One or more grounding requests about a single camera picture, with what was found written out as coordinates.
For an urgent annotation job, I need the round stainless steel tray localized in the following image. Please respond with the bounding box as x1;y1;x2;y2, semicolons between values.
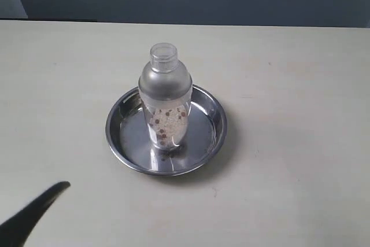
105;86;227;176

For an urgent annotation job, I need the clear plastic shaker bottle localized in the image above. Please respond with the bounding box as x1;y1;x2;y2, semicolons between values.
138;43;193;150

